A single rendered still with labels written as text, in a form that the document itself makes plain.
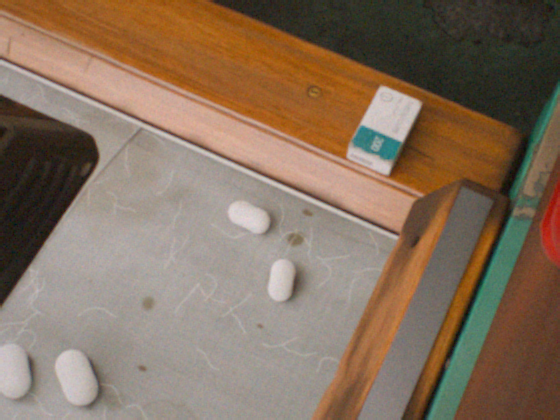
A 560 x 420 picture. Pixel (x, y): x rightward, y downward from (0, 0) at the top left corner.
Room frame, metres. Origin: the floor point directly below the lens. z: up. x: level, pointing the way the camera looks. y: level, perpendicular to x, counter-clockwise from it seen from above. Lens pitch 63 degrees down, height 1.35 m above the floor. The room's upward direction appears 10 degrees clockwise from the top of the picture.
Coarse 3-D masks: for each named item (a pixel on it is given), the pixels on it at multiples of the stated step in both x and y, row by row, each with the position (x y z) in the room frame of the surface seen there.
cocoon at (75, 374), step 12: (60, 360) 0.16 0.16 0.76; (72, 360) 0.16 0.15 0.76; (84, 360) 0.16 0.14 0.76; (60, 372) 0.15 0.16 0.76; (72, 372) 0.15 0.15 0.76; (84, 372) 0.15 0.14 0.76; (72, 384) 0.14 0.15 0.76; (84, 384) 0.14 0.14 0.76; (96, 384) 0.15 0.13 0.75; (72, 396) 0.14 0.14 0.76; (84, 396) 0.14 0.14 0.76; (96, 396) 0.14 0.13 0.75
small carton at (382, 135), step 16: (384, 96) 0.39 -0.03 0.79; (400, 96) 0.39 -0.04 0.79; (368, 112) 0.37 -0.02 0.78; (384, 112) 0.38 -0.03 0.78; (400, 112) 0.38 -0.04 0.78; (416, 112) 0.38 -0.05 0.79; (368, 128) 0.36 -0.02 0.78; (384, 128) 0.36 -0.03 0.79; (400, 128) 0.37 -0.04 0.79; (352, 144) 0.34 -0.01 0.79; (368, 144) 0.35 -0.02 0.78; (384, 144) 0.35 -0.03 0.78; (400, 144) 0.35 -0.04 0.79; (352, 160) 0.34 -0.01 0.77; (368, 160) 0.34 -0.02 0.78; (384, 160) 0.34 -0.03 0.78
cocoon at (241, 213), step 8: (232, 208) 0.29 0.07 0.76; (240, 208) 0.29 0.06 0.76; (248, 208) 0.29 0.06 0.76; (256, 208) 0.29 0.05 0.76; (232, 216) 0.29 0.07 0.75; (240, 216) 0.29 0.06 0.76; (248, 216) 0.29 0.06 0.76; (256, 216) 0.29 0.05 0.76; (264, 216) 0.29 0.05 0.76; (240, 224) 0.28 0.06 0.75; (248, 224) 0.28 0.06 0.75; (256, 224) 0.28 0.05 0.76; (264, 224) 0.28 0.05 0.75; (256, 232) 0.28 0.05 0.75
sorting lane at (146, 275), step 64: (0, 64) 0.39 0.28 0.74; (128, 128) 0.35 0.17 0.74; (128, 192) 0.30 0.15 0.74; (192, 192) 0.31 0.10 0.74; (256, 192) 0.32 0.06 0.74; (64, 256) 0.24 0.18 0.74; (128, 256) 0.25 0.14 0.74; (192, 256) 0.26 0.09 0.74; (256, 256) 0.26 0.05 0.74; (320, 256) 0.27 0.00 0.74; (384, 256) 0.28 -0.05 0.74; (0, 320) 0.18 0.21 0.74; (64, 320) 0.19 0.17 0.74; (128, 320) 0.20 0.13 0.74; (192, 320) 0.21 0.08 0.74; (256, 320) 0.22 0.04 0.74; (320, 320) 0.22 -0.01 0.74; (128, 384) 0.16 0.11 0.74; (192, 384) 0.16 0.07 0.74; (256, 384) 0.17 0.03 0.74; (320, 384) 0.18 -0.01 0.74
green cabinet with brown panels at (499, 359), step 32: (544, 128) 0.34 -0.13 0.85; (544, 160) 0.30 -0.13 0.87; (544, 192) 0.27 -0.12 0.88; (512, 224) 0.25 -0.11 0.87; (512, 256) 0.23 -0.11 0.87; (544, 256) 0.18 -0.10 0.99; (480, 288) 0.21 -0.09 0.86; (512, 288) 0.20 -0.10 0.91; (544, 288) 0.15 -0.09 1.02; (480, 320) 0.19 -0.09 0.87; (512, 320) 0.16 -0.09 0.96; (544, 320) 0.12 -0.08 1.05; (480, 352) 0.17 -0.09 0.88; (512, 352) 0.13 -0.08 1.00; (544, 352) 0.10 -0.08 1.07; (448, 384) 0.15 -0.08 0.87; (480, 384) 0.13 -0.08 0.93; (512, 384) 0.10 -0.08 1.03; (544, 384) 0.09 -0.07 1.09; (448, 416) 0.13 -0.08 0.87; (480, 416) 0.11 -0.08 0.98; (512, 416) 0.09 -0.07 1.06; (544, 416) 0.07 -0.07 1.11
